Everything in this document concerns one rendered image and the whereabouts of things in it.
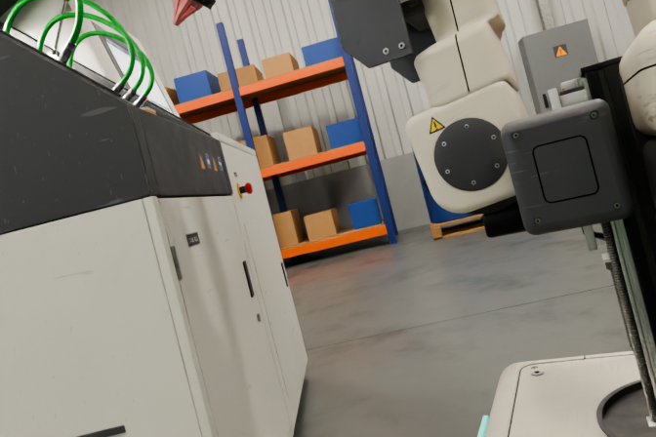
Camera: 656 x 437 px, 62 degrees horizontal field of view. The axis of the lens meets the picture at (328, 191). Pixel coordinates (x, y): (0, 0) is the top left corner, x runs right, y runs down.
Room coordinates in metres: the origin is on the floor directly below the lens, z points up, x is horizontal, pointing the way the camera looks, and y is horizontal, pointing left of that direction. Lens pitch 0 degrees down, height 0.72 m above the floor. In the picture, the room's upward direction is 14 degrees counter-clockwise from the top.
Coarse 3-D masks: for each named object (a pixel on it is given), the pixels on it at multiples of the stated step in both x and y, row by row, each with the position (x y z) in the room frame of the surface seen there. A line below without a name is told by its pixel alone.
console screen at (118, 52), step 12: (96, 24) 1.78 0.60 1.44; (108, 48) 1.79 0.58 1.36; (120, 48) 1.93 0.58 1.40; (120, 60) 1.84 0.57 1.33; (120, 72) 1.77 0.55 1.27; (132, 84) 1.83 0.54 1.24; (144, 84) 2.00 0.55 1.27; (156, 84) 2.19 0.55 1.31; (156, 96) 2.08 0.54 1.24; (168, 108) 2.16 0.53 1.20
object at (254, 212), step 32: (32, 32) 1.63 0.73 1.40; (64, 32) 1.62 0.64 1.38; (128, 32) 2.19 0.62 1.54; (96, 64) 1.62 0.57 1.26; (256, 160) 2.27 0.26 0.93; (256, 192) 2.05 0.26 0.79; (256, 224) 1.86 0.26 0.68; (256, 256) 1.71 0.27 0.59; (288, 288) 2.25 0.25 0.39; (288, 320) 2.03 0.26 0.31; (288, 352) 1.86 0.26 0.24; (288, 384) 1.71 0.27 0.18
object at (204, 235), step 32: (192, 224) 1.11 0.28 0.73; (224, 224) 1.39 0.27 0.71; (192, 256) 1.06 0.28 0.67; (224, 256) 1.31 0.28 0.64; (192, 288) 1.01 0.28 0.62; (224, 288) 1.23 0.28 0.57; (192, 320) 0.96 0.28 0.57; (224, 320) 1.16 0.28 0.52; (256, 320) 1.48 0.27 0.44; (224, 352) 1.10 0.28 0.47; (256, 352) 1.39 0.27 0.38; (224, 384) 1.05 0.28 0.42; (256, 384) 1.30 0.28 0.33; (224, 416) 1.00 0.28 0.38; (256, 416) 1.23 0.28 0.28
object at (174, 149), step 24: (144, 120) 0.98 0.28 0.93; (168, 120) 1.13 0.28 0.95; (168, 144) 1.08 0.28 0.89; (192, 144) 1.28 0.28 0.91; (216, 144) 1.54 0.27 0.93; (168, 168) 1.04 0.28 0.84; (192, 168) 1.22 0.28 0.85; (168, 192) 1.01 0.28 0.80; (192, 192) 1.17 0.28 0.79; (216, 192) 1.39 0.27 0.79
